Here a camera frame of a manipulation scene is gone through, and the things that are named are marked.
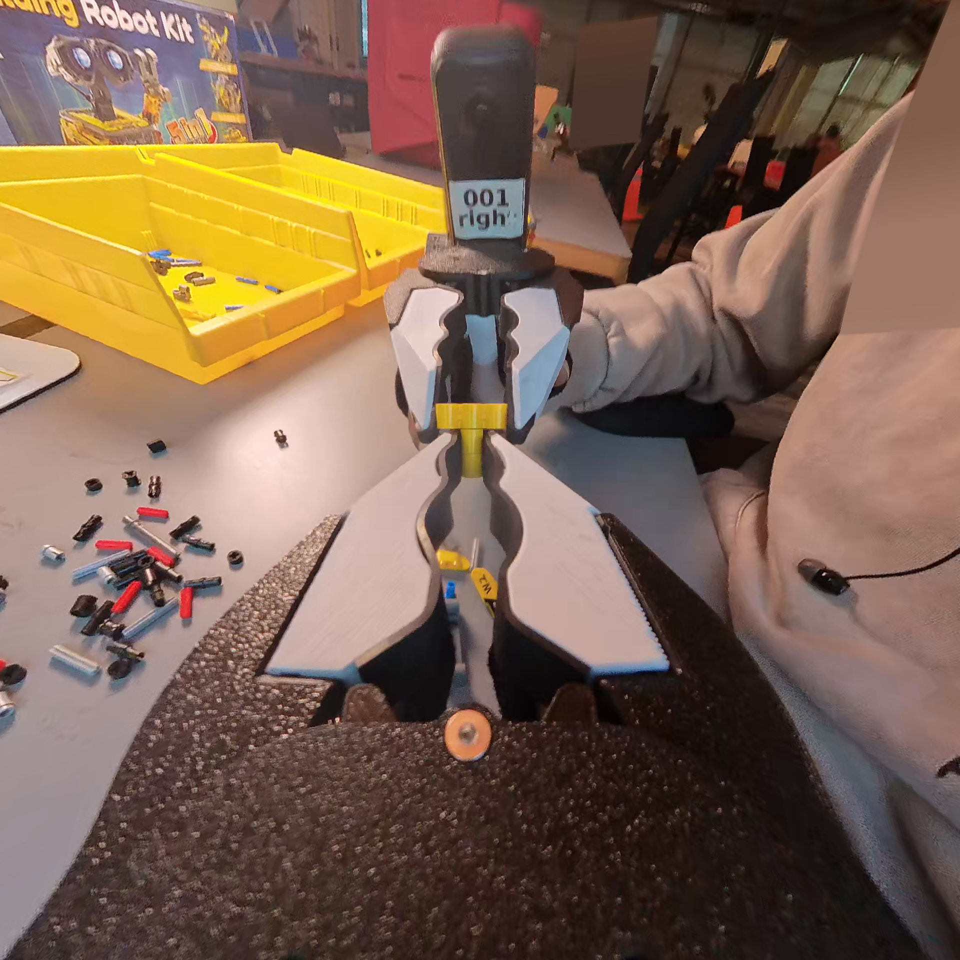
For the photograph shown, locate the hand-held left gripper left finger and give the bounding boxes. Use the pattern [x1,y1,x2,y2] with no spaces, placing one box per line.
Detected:
[267,435,456,684]

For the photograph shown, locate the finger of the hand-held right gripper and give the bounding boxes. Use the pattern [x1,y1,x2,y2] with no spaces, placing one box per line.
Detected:
[393,285,466,429]
[503,288,571,439]

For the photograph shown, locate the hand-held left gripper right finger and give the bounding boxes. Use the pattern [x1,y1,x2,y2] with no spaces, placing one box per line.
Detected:
[488,435,672,679]

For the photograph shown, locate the yellow connector with black pin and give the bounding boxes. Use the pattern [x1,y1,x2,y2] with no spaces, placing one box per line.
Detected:
[435,402,510,480]

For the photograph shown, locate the person's right forearm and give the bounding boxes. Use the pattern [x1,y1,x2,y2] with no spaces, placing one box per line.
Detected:
[563,98,909,415]

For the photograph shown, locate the grey desk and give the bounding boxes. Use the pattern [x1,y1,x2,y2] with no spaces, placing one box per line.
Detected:
[0,150,751,960]

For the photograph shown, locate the person's right hand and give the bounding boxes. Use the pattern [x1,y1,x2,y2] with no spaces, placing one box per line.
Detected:
[396,371,436,448]

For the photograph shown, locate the red felt bag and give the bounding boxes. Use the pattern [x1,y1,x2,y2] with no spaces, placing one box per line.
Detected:
[368,0,544,160]

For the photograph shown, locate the grey table with wooden edge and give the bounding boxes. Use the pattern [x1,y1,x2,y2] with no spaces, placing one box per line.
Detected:
[528,147,634,283]

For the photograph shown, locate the black armrest pad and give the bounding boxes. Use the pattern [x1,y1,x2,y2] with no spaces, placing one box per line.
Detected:
[578,393,739,441]

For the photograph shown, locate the yellow plastic bin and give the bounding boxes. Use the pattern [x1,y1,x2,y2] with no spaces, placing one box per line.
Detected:
[0,150,364,385]
[150,143,451,309]

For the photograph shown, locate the scattered small building pieces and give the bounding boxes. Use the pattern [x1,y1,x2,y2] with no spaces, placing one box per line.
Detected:
[0,428,250,724]

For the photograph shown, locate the small pieces inside bin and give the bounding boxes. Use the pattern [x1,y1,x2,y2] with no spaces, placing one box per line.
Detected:
[143,248,286,312]

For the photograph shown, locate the person's beige sweatshirt torso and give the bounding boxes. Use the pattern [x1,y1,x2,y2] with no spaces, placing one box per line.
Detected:
[698,300,960,960]

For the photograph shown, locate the robot kit box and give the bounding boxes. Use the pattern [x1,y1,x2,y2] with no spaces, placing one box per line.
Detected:
[0,0,250,148]

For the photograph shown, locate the white instruction sheet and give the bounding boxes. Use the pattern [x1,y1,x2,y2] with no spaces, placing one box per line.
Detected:
[0,333,81,415]

